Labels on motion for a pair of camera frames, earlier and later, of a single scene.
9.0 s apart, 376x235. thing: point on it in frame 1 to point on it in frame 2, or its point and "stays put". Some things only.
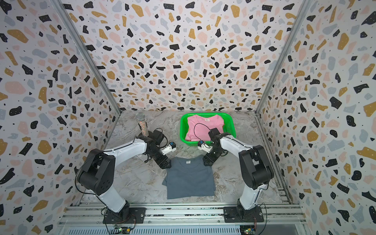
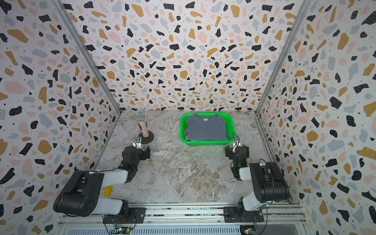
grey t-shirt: (188, 177) to (201, 127)
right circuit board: (247, 229) stays put
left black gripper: (164, 165) to (142, 153)
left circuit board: (124, 230) stays put
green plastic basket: (229, 128) stays put
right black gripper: (206, 158) to (229, 151)
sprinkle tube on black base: (143, 125) stays put
